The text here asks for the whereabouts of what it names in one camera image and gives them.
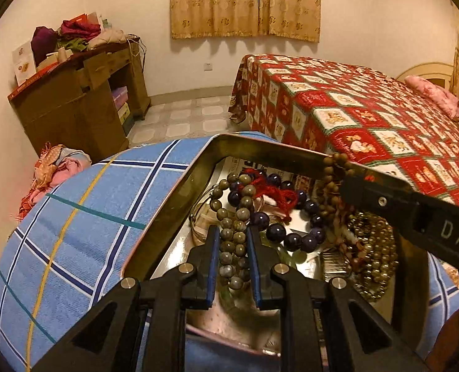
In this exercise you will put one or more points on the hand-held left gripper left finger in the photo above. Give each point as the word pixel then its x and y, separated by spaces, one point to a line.
pixel 214 267

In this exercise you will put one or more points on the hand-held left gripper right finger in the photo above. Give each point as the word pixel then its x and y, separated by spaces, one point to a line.
pixel 252 267

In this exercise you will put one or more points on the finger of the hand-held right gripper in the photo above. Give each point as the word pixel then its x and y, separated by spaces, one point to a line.
pixel 376 197

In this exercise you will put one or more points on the silver bangle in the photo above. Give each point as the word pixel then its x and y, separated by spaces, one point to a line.
pixel 200 232

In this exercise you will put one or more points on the metal jewelry tray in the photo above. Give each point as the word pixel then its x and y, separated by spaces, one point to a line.
pixel 167 221

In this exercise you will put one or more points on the red patterned bedspread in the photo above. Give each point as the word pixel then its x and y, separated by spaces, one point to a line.
pixel 369 104

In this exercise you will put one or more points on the pink pillow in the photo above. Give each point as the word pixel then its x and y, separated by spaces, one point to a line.
pixel 434 95

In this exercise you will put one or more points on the cream bed headboard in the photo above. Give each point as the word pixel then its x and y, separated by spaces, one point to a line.
pixel 419 69

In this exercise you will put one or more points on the blue plaid cloth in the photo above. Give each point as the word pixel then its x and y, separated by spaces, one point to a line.
pixel 59 259

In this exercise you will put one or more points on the dark green box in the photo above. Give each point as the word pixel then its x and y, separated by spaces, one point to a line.
pixel 128 126

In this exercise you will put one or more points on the pale yellow box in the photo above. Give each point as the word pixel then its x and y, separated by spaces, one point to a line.
pixel 124 113

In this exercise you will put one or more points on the pile of pink orange clothes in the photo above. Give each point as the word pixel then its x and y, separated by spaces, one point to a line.
pixel 55 166

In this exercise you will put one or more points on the purple flat box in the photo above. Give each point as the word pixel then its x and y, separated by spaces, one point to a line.
pixel 119 97

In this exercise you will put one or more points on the brown wooden desk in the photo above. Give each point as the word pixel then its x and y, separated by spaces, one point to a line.
pixel 67 124

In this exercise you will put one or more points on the wide beige patterned curtain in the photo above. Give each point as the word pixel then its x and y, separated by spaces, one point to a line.
pixel 214 7

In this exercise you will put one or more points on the red flat box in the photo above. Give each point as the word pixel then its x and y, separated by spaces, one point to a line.
pixel 28 84

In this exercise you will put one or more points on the small beige bottle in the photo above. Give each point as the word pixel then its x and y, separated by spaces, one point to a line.
pixel 62 55

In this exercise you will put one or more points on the pile of clothes with maroon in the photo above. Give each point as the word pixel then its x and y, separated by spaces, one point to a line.
pixel 78 31

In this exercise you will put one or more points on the white printed box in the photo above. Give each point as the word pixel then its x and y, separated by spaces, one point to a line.
pixel 23 62

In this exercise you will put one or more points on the white wall socket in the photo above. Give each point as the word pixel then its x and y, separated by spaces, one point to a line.
pixel 207 65

